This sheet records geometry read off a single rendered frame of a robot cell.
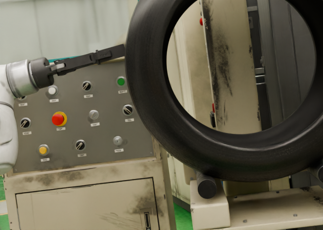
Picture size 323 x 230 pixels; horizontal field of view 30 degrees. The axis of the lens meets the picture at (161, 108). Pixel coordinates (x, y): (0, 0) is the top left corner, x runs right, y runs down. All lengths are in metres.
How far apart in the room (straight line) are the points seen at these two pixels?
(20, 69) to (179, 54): 3.33
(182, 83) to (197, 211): 3.40
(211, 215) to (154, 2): 0.51
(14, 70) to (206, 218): 0.59
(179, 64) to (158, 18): 3.41
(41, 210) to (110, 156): 0.30
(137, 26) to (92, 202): 0.84
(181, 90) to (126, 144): 2.75
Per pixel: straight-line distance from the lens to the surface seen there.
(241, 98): 1.77
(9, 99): 1.53
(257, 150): 1.40
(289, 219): 1.47
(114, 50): 1.52
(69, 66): 1.49
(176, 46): 4.80
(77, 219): 2.10
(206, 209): 1.43
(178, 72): 4.81
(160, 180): 2.05
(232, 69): 1.77
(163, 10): 1.39
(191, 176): 1.76
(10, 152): 1.45
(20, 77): 1.52
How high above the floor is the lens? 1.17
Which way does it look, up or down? 3 degrees down
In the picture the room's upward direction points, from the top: 7 degrees counter-clockwise
